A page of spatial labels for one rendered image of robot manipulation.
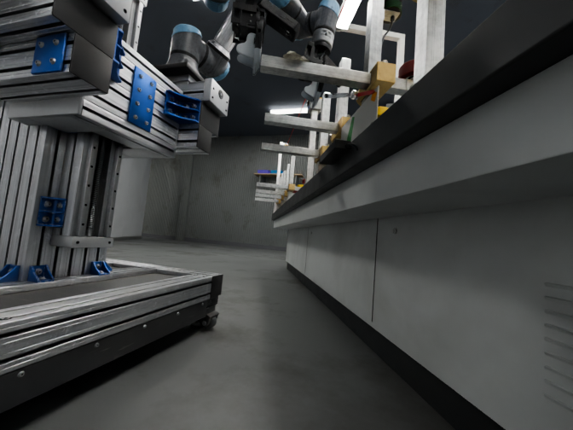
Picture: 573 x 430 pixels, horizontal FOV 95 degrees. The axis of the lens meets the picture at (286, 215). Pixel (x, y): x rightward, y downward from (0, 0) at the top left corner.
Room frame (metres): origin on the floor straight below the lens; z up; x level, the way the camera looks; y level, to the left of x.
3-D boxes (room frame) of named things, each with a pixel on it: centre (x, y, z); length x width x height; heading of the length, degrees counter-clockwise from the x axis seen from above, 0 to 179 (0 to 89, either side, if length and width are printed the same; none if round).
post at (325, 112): (1.20, -0.14, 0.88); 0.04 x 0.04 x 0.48; 7
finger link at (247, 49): (0.61, 0.13, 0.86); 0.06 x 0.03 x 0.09; 97
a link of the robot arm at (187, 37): (1.08, 0.49, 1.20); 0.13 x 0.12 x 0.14; 147
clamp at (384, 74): (0.69, -0.21, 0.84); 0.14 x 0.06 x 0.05; 7
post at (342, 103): (0.96, -0.17, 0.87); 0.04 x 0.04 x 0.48; 7
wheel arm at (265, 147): (1.16, -0.08, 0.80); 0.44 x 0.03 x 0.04; 97
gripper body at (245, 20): (0.62, 0.13, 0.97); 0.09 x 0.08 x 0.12; 97
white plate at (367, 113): (0.73, -0.18, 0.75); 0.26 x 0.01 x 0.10; 7
